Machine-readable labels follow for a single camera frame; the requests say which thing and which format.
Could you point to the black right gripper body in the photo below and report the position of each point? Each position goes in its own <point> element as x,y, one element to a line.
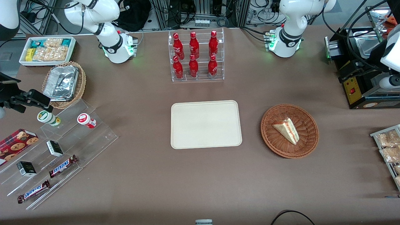
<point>8,91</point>

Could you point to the triangular sandwich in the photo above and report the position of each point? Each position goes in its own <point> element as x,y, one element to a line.
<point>287,131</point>

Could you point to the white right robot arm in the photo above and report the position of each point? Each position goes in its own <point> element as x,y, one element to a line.
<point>109,18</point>

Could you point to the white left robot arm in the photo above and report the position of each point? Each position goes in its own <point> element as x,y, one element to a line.
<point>292,18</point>

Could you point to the aluminium foil tray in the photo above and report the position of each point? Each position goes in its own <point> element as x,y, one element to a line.
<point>61,82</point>

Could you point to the light wicker basket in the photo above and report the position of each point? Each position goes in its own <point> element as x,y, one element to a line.
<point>82,84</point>

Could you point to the beige plastic tray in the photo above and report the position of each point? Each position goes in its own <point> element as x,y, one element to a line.
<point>206,125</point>

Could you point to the brown wicker basket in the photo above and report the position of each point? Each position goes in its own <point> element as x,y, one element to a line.
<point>306,137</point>

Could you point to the steel tray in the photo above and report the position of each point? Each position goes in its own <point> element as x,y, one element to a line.
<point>367,43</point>

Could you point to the green white yogurt cup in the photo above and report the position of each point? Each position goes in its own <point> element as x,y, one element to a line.
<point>47,117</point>

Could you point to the white rectangular snack bin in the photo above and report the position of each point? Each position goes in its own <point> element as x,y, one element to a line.
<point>23,62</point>

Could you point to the red cookie box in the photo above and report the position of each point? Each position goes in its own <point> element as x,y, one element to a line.
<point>17,144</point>

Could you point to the yellow snack packet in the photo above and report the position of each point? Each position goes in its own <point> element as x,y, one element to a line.
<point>30,54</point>

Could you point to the clear bag of crackers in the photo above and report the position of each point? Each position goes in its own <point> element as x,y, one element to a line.
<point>51,53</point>

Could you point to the red white yogurt cup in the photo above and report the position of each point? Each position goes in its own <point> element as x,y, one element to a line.
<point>85,120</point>

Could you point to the small black carton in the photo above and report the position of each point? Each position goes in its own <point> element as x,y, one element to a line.
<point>55,148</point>
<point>26,169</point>

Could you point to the clear acrylic stepped display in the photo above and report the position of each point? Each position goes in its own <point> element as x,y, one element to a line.
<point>87,140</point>

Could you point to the Snickers chocolate bar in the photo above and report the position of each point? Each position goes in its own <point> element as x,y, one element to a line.
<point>62,166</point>
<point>33,191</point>

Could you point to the black bag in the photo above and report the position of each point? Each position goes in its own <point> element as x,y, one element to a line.
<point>132,15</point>

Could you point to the red soda bottle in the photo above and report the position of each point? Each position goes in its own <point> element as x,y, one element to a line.
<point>177,47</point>
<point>212,67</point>
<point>178,68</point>
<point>193,67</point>
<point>194,46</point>
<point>213,45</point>

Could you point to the clear acrylic bottle rack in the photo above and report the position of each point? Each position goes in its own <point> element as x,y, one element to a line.
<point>201,78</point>

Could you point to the white power strip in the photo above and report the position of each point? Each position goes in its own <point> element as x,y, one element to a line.
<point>202,23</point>

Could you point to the white grey device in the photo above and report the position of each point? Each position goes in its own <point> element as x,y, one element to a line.
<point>203,222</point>

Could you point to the black sealing machine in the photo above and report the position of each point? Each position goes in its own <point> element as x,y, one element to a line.
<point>356,78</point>

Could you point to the clear bag of snacks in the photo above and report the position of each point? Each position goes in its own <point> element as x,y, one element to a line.
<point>390,154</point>
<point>389,139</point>

